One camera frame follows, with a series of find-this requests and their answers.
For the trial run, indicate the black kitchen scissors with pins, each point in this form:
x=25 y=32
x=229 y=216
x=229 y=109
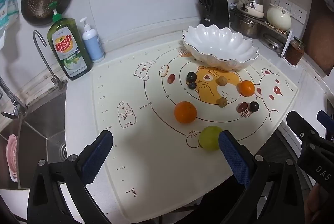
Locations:
x=204 y=2

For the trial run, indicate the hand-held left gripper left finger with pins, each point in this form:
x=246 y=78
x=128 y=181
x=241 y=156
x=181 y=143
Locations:
x=97 y=156

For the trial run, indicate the black knife block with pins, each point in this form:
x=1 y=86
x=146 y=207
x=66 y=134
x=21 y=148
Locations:
x=219 y=10

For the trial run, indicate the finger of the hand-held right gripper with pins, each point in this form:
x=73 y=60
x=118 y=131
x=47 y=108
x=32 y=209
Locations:
x=297 y=122
x=326 y=119

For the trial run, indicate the pink sink strainer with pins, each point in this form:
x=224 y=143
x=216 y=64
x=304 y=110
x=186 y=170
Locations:
x=13 y=153

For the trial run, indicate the beaded wooden trivet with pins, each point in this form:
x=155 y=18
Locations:
x=278 y=28

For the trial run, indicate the green plum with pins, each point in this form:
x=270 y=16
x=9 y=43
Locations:
x=208 y=138

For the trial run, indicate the cream ceramic kettle pot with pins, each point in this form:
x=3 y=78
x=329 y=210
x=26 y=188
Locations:
x=278 y=18

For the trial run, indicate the dark grape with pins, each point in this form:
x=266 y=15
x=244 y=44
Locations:
x=191 y=77
x=254 y=106
x=192 y=85

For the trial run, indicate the bear print silicone mat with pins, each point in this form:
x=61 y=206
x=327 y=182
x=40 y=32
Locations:
x=146 y=161

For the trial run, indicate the glass pot lid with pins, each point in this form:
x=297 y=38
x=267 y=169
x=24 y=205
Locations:
x=272 y=42

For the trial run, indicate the cream saucepan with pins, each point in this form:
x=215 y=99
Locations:
x=257 y=11

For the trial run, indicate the large steel pot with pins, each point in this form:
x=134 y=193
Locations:
x=248 y=27

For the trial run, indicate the white scalloped bowl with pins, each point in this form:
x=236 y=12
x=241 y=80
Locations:
x=221 y=44

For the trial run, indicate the glass jar of red sauce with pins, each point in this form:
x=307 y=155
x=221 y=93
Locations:
x=294 y=53

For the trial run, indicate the large orange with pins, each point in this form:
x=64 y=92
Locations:
x=185 y=112

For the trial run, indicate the thin gooseneck faucet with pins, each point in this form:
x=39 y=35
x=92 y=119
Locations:
x=43 y=52

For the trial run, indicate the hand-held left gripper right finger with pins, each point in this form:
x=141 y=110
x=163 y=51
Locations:
x=233 y=158

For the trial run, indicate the white wall outlet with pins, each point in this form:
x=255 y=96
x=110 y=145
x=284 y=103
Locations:
x=275 y=2
x=299 y=14
x=286 y=6

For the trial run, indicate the chrome sink faucet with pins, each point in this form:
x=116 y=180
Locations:
x=13 y=101

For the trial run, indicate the white blue pump bottle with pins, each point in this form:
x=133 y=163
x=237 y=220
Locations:
x=91 y=44

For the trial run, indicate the person's right hand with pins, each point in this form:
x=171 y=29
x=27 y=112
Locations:
x=317 y=203

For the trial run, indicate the red grape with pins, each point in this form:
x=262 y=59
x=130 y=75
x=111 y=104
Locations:
x=171 y=78
x=242 y=107

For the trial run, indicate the wooden cutting board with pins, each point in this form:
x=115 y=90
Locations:
x=321 y=39

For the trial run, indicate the metal shelf rack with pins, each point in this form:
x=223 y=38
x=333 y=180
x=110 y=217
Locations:
x=285 y=42

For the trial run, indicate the blue white package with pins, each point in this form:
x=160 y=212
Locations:
x=6 y=7

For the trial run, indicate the small orange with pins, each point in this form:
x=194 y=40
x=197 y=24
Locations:
x=246 y=88

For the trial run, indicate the brown longan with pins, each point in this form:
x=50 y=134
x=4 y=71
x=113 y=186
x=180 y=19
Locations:
x=222 y=81
x=222 y=102

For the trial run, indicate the green dish soap bottle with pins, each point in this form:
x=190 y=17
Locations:
x=67 y=52

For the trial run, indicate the steel sink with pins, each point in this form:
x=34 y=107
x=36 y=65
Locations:
x=39 y=119

